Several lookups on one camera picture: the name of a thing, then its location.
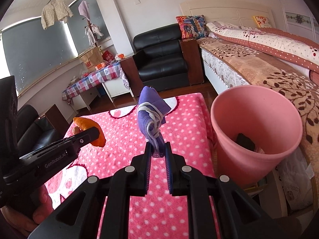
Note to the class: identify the person's left hand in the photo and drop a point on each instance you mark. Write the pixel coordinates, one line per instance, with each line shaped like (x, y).
(44, 204)

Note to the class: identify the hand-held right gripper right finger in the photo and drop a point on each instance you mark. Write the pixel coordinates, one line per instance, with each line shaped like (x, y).
(169, 171)

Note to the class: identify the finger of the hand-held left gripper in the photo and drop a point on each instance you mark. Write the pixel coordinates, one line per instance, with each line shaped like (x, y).
(84, 137)

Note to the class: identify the orange box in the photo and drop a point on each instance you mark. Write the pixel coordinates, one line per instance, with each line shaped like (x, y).
(101, 66)

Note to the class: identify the red gift bag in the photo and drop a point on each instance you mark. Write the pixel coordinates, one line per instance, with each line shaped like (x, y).
(107, 56)

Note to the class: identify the white sliding door wardrobe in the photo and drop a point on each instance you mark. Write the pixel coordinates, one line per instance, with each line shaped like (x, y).
(296, 10)

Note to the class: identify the pink plastic bin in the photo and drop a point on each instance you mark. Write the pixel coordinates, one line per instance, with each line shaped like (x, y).
(249, 109)

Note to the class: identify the black leather armchair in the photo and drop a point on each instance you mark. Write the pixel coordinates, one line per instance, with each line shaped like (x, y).
(162, 62)
(35, 127)

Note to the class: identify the purple face mask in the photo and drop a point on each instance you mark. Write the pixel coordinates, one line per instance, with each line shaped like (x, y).
(147, 122)

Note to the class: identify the white and orange packet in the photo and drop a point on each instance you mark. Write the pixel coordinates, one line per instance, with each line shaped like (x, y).
(119, 56)

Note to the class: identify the purple patterned hanging cloth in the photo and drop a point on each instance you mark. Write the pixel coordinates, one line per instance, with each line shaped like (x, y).
(125, 78)

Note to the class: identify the lilac hanging garment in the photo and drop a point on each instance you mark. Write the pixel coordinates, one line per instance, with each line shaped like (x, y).
(84, 10)

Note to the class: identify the checkered cloth side table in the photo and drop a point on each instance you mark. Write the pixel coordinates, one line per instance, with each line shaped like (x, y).
(94, 79)

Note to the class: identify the white desk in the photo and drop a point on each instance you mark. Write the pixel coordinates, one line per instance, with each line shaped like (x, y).
(117, 89)

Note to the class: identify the large orange peel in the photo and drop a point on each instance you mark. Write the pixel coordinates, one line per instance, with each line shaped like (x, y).
(98, 140)

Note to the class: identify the wooden coat rack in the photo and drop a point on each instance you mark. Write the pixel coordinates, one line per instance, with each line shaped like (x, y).
(93, 45)

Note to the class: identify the grey window blind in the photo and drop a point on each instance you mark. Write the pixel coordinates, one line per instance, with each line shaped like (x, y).
(99, 12)
(37, 54)

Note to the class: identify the white garment on rack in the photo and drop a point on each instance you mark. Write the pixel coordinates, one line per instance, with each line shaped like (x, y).
(93, 33)

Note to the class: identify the colourful printed cushion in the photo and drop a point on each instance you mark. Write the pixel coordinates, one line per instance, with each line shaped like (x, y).
(190, 27)

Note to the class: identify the yellow floral pillow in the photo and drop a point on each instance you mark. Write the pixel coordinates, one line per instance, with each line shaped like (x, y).
(263, 21)

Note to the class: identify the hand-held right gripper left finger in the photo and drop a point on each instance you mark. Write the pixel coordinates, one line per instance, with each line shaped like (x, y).
(148, 169)

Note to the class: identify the pink polka dot blanket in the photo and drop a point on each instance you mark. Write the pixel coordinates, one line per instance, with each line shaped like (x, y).
(119, 129)

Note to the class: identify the black woven scouring pad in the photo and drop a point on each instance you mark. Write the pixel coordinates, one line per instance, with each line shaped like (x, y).
(245, 141)

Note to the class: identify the cream knitted sweater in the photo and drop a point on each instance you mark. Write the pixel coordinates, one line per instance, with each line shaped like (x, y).
(56, 13)

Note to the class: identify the white and pink floral quilt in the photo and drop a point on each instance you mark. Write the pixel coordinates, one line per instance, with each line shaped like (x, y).
(274, 42)

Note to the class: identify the brown paper bag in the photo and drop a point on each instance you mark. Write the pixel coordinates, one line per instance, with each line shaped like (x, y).
(91, 59)

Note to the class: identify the cream bed headboard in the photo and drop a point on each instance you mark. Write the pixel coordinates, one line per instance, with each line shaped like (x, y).
(224, 12)

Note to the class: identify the bed with floral bedding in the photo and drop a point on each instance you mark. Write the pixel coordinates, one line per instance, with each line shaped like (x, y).
(261, 64)

